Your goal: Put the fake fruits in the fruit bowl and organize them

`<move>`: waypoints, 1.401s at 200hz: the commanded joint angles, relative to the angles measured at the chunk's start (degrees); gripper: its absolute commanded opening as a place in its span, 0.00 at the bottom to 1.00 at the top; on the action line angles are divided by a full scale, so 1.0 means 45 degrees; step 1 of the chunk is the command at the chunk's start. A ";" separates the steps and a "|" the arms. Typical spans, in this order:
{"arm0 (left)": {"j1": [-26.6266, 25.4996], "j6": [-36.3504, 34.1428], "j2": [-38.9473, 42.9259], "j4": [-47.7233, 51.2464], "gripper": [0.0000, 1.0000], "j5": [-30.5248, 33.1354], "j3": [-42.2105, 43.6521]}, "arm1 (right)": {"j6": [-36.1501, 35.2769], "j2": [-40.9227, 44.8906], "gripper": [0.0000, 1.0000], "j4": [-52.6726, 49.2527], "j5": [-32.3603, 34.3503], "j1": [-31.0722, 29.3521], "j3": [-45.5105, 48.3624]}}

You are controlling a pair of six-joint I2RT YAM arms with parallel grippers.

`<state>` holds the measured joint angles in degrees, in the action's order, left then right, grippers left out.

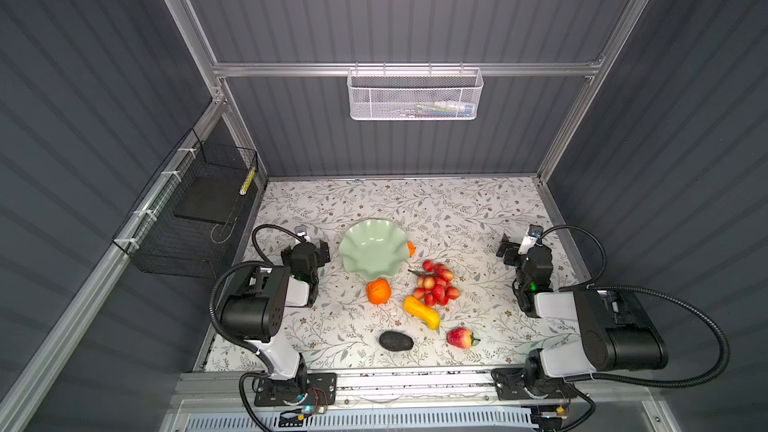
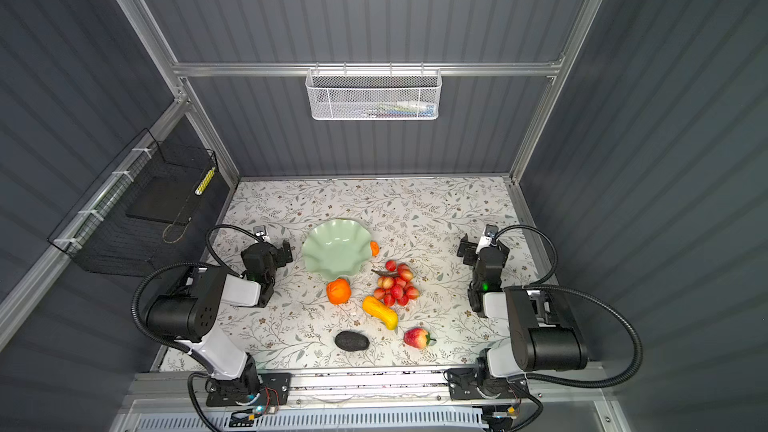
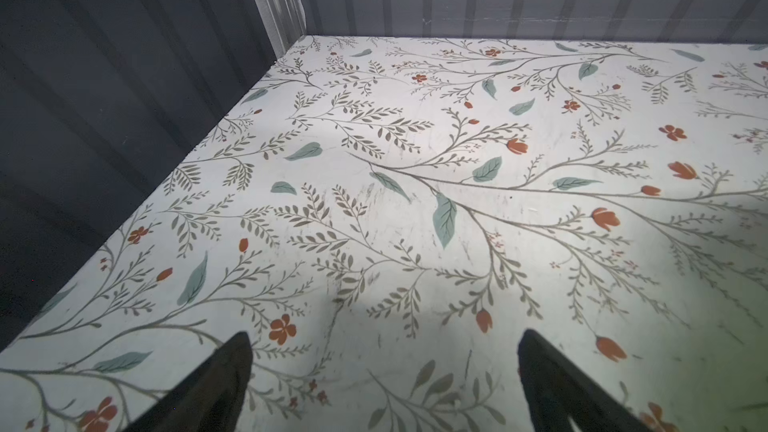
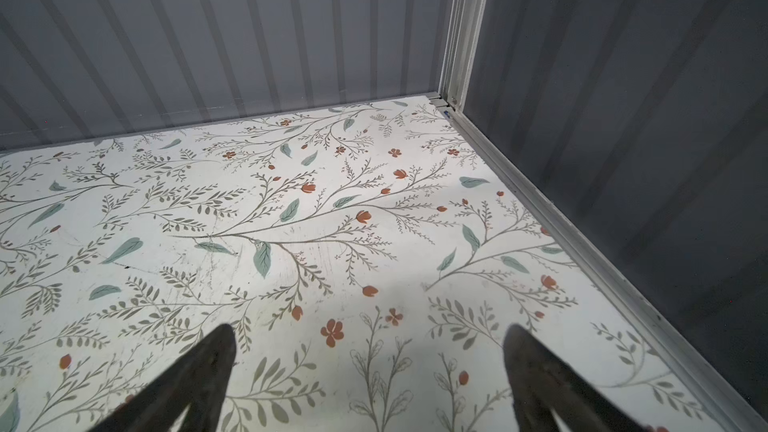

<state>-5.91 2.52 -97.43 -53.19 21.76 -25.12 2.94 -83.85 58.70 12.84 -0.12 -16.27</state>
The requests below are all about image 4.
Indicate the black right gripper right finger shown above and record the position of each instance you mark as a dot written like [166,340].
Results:
[546,390]

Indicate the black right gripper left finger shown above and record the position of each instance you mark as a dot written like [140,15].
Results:
[192,389]

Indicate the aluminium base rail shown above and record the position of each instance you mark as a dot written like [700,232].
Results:
[667,365]

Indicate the aluminium corner post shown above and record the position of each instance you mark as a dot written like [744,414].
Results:
[464,26]

